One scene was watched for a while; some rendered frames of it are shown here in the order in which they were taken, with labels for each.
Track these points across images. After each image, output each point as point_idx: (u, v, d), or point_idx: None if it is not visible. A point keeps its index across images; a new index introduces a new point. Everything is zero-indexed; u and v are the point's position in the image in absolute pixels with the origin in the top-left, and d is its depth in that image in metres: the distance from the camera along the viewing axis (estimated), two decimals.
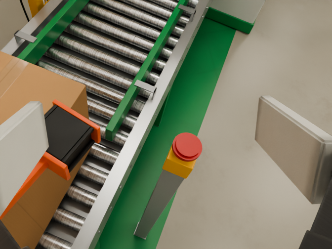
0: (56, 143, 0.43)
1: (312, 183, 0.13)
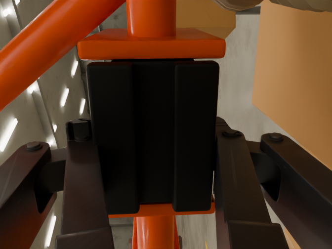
0: None
1: None
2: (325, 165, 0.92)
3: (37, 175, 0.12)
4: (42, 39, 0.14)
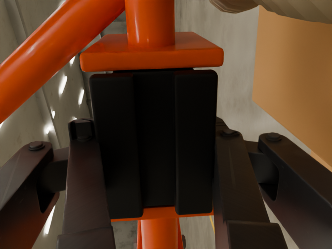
0: None
1: None
2: None
3: (40, 174, 0.12)
4: (44, 50, 0.15)
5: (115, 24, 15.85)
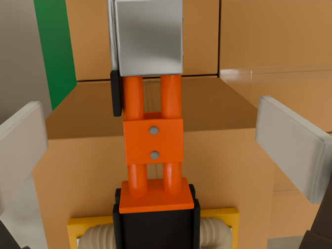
0: None
1: (312, 183, 0.13)
2: None
3: None
4: None
5: None
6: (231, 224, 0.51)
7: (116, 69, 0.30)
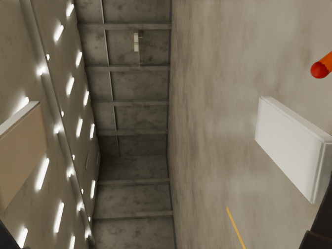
0: None
1: (312, 183, 0.13)
2: None
3: None
4: None
5: (120, 26, 16.10)
6: None
7: None
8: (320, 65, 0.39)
